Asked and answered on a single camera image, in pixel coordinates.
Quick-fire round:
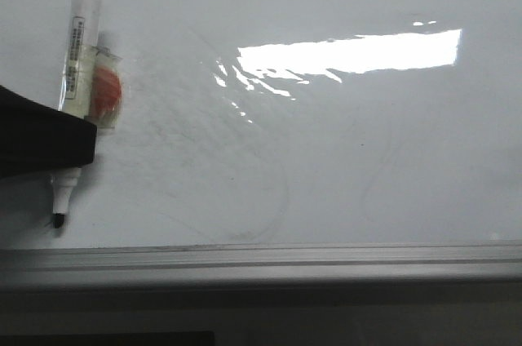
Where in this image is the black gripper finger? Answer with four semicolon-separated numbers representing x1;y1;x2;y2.
1;86;97;178

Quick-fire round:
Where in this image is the white black whiteboard marker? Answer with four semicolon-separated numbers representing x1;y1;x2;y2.
52;0;102;229

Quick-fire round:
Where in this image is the orange round magnet with tape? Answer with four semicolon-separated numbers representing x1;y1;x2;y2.
87;48;123;130

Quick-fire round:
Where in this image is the white whiteboard with aluminium frame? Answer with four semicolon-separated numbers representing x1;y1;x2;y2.
1;0;521;291

